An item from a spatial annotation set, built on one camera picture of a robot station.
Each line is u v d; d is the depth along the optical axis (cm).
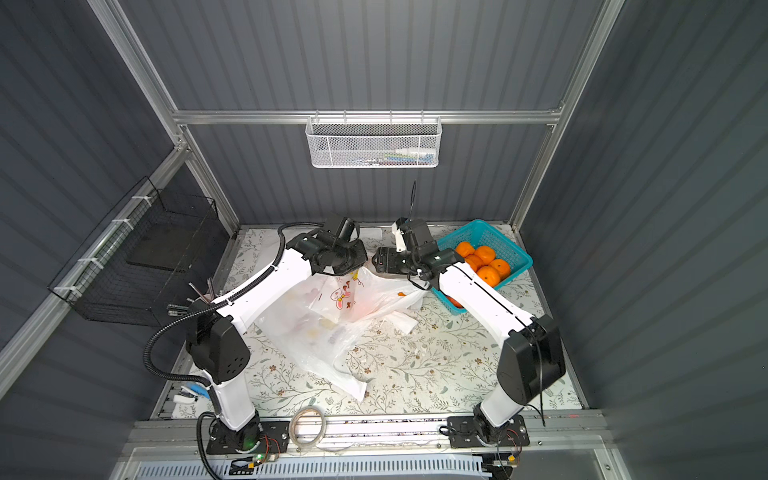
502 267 101
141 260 73
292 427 74
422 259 62
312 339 89
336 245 65
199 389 80
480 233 108
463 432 73
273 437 72
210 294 87
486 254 104
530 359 42
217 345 48
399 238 75
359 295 84
